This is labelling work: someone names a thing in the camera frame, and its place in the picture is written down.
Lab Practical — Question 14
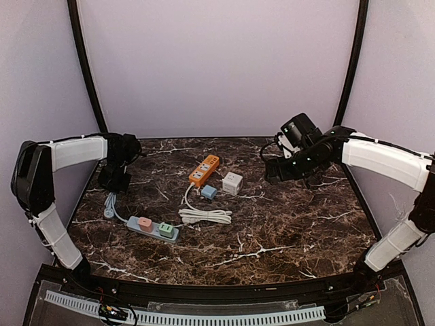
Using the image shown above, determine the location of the light blue charger plug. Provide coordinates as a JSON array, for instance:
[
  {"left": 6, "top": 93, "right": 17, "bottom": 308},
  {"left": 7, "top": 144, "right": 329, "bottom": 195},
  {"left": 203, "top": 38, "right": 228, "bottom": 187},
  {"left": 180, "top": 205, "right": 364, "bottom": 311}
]
[{"left": 201, "top": 185, "right": 218, "bottom": 200}]

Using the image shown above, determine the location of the white slotted cable duct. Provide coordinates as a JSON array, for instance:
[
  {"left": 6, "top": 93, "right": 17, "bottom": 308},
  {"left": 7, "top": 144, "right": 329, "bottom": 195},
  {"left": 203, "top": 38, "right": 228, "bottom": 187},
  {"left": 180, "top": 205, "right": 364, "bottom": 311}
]
[{"left": 44, "top": 290, "right": 326, "bottom": 325}]

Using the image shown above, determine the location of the light blue power cable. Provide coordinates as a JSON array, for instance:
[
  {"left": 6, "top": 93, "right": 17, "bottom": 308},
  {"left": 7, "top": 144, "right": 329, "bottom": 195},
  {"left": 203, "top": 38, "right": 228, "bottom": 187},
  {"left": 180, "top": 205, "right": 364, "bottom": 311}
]
[{"left": 103, "top": 192, "right": 130, "bottom": 223}]

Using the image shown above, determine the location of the white cube socket adapter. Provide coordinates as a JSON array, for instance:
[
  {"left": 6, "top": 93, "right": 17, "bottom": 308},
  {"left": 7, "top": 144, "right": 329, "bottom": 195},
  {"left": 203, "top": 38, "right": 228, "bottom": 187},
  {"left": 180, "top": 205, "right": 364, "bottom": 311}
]
[{"left": 222, "top": 172, "right": 243, "bottom": 195}]

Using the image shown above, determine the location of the black corner post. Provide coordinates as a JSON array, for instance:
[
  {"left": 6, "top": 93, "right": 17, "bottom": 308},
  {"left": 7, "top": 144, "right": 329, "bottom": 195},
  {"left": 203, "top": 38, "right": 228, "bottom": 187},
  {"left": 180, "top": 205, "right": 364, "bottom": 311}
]
[
  {"left": 333, "top": 0, "right": 369, "bottom": 126},
  {"left": 67, "top": 0, "right": 108, "bottom": 132}
]

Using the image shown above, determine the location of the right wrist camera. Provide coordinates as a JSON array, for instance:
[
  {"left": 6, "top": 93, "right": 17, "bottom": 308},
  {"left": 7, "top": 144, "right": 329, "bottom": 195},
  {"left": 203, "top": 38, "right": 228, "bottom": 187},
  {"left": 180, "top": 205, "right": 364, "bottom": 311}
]
[{"left": 276, "top": 132, "right": 295, "bottom": 159}]

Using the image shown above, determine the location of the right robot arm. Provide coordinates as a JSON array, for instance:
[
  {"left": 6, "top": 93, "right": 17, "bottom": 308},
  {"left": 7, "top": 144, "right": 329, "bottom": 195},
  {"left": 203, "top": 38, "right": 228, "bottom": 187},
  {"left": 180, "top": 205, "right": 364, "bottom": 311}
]
[{"left": 261, "top": 113, "right": 434, "bottom": 274}]

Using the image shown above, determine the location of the black sleeved camera cable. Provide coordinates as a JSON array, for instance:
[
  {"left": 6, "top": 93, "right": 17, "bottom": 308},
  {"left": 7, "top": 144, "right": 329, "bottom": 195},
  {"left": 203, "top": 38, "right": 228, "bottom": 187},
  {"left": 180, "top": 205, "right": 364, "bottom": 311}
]
[{"left": 260, "top": 141, "right": 283, "bottom": 162}]

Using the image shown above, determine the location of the light blue power strip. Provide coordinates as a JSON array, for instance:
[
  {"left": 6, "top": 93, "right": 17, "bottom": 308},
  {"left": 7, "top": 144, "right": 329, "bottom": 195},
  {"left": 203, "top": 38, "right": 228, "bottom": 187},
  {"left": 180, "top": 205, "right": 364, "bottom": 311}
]
[{"left": 126, "top": 216, "right": 179, "bottom": 244}]

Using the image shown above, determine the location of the green charger plug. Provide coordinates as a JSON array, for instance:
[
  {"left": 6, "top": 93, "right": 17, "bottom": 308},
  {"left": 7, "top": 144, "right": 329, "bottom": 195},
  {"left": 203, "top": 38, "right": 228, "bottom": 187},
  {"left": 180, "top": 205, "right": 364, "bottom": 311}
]
[{"left": 158, "top": 222, "right": 174, "bottom": 238}]

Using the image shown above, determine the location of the orange power strip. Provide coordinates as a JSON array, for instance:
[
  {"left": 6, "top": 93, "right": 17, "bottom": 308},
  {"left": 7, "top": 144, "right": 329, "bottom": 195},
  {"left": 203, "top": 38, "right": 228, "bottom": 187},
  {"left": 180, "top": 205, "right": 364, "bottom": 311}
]
[{"left": 189, "top": 155, "right": 220, "bottom": 187}]

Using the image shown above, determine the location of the black front frame rail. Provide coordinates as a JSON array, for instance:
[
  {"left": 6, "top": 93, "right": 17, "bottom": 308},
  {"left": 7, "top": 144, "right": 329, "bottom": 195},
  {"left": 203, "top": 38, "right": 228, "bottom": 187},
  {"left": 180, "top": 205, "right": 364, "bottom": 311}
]
[{"left": 81, "top": 273, "right": 361, "bottom": 306}]

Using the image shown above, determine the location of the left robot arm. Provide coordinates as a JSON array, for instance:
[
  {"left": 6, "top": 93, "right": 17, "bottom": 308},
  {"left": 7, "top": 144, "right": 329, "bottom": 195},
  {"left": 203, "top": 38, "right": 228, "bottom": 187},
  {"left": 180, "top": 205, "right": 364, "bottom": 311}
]
[{"left": 11, "top": 132, "right": 142, "bottom": 276}]

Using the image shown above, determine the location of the pink charger plug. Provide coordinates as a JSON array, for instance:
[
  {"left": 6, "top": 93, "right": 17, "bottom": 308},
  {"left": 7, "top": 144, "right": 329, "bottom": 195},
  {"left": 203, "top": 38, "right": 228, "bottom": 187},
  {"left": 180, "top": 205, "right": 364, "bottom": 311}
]
[{"left": 137, "top": 217, "right": 154, "bottom": 233}]

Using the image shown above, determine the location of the black left corner post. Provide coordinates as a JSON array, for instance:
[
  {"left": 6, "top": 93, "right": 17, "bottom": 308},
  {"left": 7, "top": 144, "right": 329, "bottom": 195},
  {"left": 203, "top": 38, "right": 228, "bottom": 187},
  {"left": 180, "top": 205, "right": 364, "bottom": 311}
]
[{"left": 67, "top": 0, "right": 108, "bottom": 132}]

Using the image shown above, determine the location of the white power strip cable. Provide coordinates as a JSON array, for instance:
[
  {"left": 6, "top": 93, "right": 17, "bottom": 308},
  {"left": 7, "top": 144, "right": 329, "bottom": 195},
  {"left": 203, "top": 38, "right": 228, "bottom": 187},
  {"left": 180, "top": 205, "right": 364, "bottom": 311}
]
[{"left": 178, "top": 183, "right": 233, "bottom": 225}]

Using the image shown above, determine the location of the black right corner post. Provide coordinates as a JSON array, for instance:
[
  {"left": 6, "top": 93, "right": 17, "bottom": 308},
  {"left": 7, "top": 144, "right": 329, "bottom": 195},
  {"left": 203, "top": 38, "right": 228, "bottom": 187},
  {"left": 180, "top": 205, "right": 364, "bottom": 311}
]
[{"left": 333, "top": 0, "right": 369, "bottom": 126}]

